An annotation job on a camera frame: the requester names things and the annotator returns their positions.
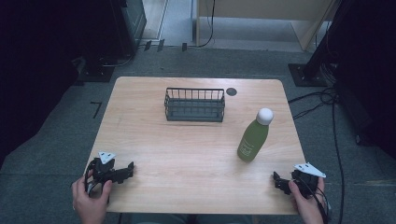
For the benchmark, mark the green bottle with white cap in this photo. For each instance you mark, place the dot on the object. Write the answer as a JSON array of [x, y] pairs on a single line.
[[252, 140]]

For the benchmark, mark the dark round table grommet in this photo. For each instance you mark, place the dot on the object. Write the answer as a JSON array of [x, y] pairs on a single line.
[[231, 91]]

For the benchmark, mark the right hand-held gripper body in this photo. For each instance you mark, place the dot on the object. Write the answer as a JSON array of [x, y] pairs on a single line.
[[306, 179]]

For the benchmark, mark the light wooden cabinet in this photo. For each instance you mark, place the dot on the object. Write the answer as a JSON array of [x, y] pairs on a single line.
[[264, 7]]

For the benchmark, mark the black equipment stand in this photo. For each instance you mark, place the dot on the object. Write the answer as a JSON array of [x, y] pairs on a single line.
[[124, 34]]

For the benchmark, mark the black metal stand with base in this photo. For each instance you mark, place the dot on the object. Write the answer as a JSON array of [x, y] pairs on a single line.
[[306, 74]]

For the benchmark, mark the person's left hand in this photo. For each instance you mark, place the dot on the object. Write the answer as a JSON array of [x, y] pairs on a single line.
[[90, 205]]

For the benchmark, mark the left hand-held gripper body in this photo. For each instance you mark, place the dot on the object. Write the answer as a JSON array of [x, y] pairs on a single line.
[[104, 171]]

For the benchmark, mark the person's right hand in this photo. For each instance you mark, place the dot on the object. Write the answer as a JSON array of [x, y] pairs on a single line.
[[308, 207]]

